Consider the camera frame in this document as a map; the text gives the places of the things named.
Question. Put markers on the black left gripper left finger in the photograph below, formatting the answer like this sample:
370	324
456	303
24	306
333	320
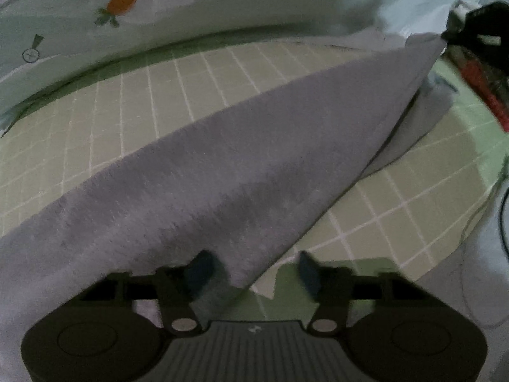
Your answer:
178	287

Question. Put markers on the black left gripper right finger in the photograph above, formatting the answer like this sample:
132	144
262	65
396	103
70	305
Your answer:
327	287

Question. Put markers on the grey hooded sweatshirt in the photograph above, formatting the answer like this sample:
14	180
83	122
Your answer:
244	183

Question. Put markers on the white carrot print storage bag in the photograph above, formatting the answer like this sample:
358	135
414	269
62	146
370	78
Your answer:
46	42

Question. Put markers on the red folded garment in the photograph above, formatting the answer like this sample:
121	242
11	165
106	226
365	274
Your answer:
491	88

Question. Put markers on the green cutting mat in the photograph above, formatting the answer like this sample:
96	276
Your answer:
407	217

